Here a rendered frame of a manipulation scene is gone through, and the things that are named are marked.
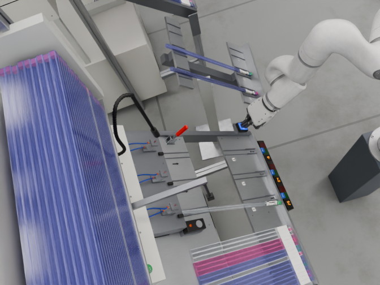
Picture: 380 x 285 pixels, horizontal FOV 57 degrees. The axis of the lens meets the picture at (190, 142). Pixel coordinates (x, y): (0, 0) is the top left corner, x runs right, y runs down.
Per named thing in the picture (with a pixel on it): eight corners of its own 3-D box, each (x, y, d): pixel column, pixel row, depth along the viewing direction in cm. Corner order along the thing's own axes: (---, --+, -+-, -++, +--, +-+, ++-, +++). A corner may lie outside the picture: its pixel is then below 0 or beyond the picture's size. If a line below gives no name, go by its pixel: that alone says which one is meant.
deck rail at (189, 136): (241, 137, 164) (250, 130, 160) (243, 141, 163) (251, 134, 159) (96, 139, 121) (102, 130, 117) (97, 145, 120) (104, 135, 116)
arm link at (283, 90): (262, 90, 138) (275, 109, 136) (286, 68, 129) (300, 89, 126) (273, 87, 143) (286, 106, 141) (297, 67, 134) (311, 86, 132)
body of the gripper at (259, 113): (282, 113, 141) (263, 128, 149) (272, 92, 145) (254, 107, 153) (270, 112, 137) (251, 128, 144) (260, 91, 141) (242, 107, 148)
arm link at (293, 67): (280, 31, 112) (257, 76, 141) (309, 70, 108) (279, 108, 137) (303, 20, 113) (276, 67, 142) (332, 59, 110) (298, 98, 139)
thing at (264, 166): (243, 141, 163) (253, 133, 158) (305, 286, 138) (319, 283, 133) (241, 141, 163) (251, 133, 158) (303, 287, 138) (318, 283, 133)
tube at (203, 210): (278, 199, 147) (280, 201, 146) (277, 203, 147) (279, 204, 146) (177, 210, 117) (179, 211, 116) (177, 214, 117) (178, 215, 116)
